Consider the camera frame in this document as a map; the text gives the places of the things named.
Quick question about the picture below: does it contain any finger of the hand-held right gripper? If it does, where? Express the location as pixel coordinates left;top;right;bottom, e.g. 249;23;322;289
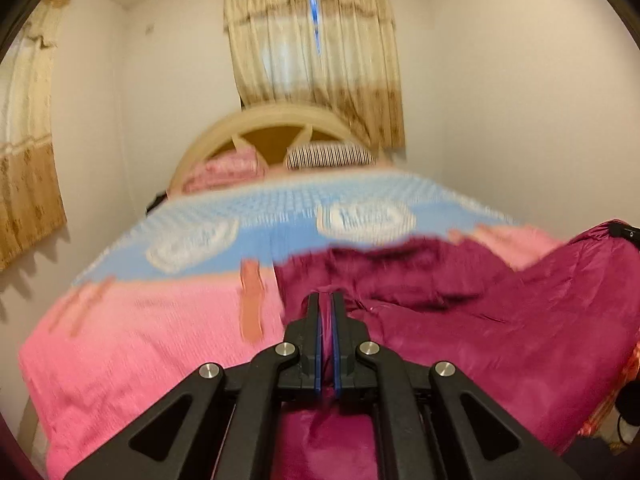
607;222;640;250

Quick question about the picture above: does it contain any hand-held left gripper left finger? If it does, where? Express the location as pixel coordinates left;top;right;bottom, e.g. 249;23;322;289
65;292;323;480

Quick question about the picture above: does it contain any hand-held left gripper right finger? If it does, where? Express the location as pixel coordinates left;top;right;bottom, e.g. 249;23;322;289
331;292;578;480

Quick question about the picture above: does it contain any magenta puffer jacket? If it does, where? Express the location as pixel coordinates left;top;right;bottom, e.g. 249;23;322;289
274;220;640;480

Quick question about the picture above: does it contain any pink and blue printed blanket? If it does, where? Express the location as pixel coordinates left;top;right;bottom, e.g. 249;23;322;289
17;167;566;480

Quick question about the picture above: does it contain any dark brown rounded object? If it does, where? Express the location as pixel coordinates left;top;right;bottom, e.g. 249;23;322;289
617;380;640;447

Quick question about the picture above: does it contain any striped pillow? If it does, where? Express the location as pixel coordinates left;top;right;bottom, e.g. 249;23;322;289
285;142;376;171

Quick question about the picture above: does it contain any pink pillow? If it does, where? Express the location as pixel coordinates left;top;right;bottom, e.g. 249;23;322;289
182;147;266;193

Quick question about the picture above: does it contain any cream wooden bed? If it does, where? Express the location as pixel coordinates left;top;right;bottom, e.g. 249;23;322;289
17;102;401;466

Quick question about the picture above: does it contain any beige floral window curtain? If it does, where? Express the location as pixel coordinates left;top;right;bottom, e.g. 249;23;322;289
222;0;406;151

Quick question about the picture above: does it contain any beige floral side curtain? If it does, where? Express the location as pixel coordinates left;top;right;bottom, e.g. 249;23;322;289
0;0;76;271

